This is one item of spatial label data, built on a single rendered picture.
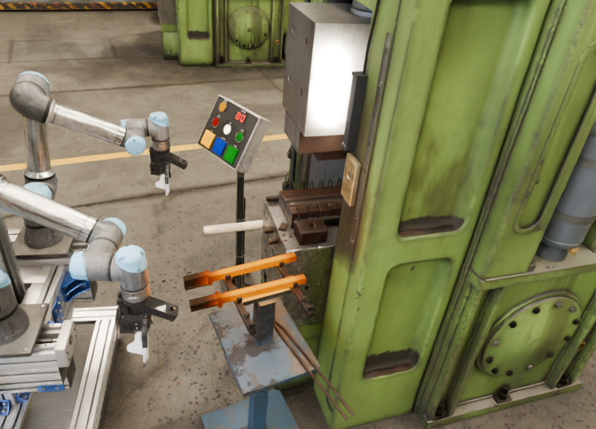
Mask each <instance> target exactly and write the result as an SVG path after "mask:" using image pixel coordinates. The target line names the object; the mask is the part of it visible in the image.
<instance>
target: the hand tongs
mask: <svg viewBox="0 0 596 429"><path fill-rule="evenodd" d="M277 325H278V326H279V327H280V328H281V329H282V330H283V331H284V332H285V333H286V334H287V336H288V337H289V338H290V339H291V340H292V341H293V343H294V344H295V345H296V346H297V347H298V348H299V350H300V351H301V352H302V354H303V355H304V356H305V357H306V359H307V360H308V361H309V362H310V364H311V365H312V366H313V368H314V369H315V370H316V371H317V372H318V374H319V375H320V376H321V378H322V379H323V380H324V381H325V382H326V383H327V384H328V386H329V387H330V388H331V389H332V391H333V392H334V393H335V395H336V396H337V397H338V398H339V400H340V401H341V402H342V404H343V405H344V406H345V407H346V409H347V410H348V411H349V413H350V414H351V415H352V416H355V413H354V411H353V410H352V409H351V408H350V406H349V405H348V404H347V403H346V402H345V401H344V400H343V399H342V397H341V396H340V395H339V393H338V392H337V391H336V390H335V388H334V387H333V386H332V385H331V383H330V382H329V381H328V380H327V378H326V377H325V376H324V374H323V373H322V372H321V371H320V369H319V368H318V367H317V366H316V364H315V363H314V362H312V360H311V359H310V358H309V356H308V355H307V354H306V353H305V351H304V350H303V349H302V348H301V346H300V345H299V344H298V343H297V341H296V340H295V339H294V338H293V336H292V335H291V334H290V333H289V331H288V330H287V329H286V328H285V327H284V326H283V325H282V324H281V323H279V322H278V321H277V320H276V317H275V316H274V328H275V329H276V331H277V333H278V335H279V336H280V338H281V339H282V340H283V341H284V342H285V343H286V345H287V346H288V347H289V349H290V350H291V351H292V352H293V354H294V355H295V357H296V358H297V359H298V360H299V362H300V363H301V364H302V366H303V367H304V368H305V370H306V371H307V372H308V373H309V374H310V375H311V377H312V378H313V379H314V380H315V382H316V383H317V384H318V386H319V387H320V388H321V390H322V391H323V392H324V394H325V395H326V396H327V398H328V399H329V400H330V402H331V403H332V404H333V406H334V407H335V408H336V409H337V410H338V411H339V412H340V414H341V415H342V416H343V418H344V419H345V420H347V419H348V417H347V416H346V415H345V414H344V412H343V411H342V410H341V408H340V407H339V406H338V404H337V403H336V402H335V401H334V399H333V398H332V397H331V395H330V394H329V393H328V392H327V391H326V390H325V388H324V387H323V386H322V385H321V383H320V382H319V381H318V379H317V378H316V377H315V376H314V374H313V373H312V372H311V370H310V369H309V368H308V366H307V365H306V364H305V363H304V361H303V360H302V359H301V357H300V356H299V355H298V354H297V353H296V352H295V351H294V349H293V348H292V347H291V345H290V344H289V343H288V341H287V340H286V339H285V337H284V336H283V335H282V333H281V332H280V330H279V329H278V327H277Z"/></svg>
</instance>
